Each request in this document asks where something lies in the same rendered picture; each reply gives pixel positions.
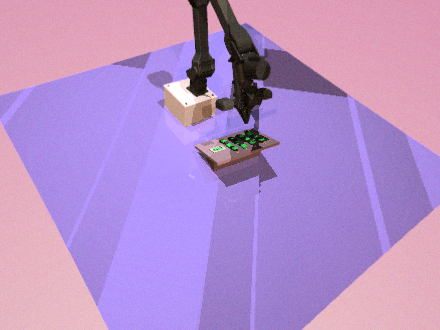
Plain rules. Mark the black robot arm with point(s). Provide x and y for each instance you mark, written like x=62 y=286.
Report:
x=237 y=41

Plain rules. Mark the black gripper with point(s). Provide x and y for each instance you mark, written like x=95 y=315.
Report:
x=225 y=104

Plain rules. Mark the grey switch panel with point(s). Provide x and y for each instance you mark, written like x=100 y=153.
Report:
x=235 y=148

